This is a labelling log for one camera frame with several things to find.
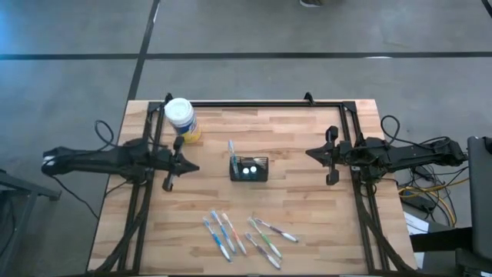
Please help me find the black left arm base cable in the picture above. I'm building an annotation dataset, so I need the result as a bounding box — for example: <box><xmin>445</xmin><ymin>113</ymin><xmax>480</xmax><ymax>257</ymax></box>
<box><xmin>48</xmin><ymin>173</ymin><xmax>101</xmax><ymax>220</ymax></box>

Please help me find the grey metal stand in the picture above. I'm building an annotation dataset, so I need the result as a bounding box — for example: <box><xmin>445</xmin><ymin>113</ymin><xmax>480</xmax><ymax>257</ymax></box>
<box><xmin>0</xmin><ymin>169</ymin><xmax>62</xmax><ymax>277</ymax></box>

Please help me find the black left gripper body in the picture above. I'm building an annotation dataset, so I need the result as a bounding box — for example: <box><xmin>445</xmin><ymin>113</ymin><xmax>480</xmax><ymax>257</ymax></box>
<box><xmin>155</xmin><ymin>135</ymin><xmax>185</xmax><ymax>192</ymax></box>

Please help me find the black power brick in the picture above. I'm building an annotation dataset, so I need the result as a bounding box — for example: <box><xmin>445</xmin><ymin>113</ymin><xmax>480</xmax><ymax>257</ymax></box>
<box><xmin>402</xmin><ymin>195</ymin><xmax>436</xmax><ymax>213</ymax></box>

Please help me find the black aluminium table frame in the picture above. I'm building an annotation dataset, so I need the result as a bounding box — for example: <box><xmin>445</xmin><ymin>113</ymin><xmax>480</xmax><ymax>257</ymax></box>
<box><xmin>88</xmin><ymin>100</ymin><xmax>416</xmax><ymax>276</ymax></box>

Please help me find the yellow floor cable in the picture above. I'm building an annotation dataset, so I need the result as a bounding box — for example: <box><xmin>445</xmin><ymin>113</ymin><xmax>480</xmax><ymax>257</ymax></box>
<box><xmin>397</xmin><ymin>176</ymin><xmax>470</xmax><ymax>228</ymax></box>

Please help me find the white paper sheet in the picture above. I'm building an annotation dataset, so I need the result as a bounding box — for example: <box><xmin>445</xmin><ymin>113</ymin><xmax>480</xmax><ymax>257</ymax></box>
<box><xmin>403</xmin><ymin>211</ymin><xmax>430</xmax><ymax>236</ymax></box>

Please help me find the Lysol wipes canister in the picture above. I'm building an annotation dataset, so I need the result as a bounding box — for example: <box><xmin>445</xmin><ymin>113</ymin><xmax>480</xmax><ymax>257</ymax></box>
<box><xmin>164</xmin><ymin>97</ymin><xmax>203</xmax><ymax>145</ymax></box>

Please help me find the orange and white toothbrush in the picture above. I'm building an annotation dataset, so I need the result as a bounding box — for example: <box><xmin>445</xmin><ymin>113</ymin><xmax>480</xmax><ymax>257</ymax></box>
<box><xmin>221</xmin><ymin>212</ymin><xmax>248</xmax><ymax>256</ymax></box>

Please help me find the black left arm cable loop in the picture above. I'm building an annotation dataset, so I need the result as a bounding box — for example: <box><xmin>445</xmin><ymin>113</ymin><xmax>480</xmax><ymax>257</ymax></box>
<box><xmin>95</xmin><ymin>119</ymin><xmax>115</xmax><ymax>149</ymax></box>

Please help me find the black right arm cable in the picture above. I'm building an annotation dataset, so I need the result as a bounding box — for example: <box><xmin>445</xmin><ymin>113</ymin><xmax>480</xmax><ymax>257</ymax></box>
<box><xmin>380</xmin><ymin>114</ymin><xmax>450</xmax><ymax>149</ymax></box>

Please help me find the black wire basket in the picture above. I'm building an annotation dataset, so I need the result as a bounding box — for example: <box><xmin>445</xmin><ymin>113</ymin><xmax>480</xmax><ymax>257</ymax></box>
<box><xmin>229</xmin><ymin>155</ymin><xmax>270</xmax><ymax>183</ymax></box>

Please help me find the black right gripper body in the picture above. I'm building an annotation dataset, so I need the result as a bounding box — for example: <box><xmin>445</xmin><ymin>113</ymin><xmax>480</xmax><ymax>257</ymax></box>
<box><xmin>325</xmin><ymin>125</ymin><xmax>353</xmax><ymax>186</ymax></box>

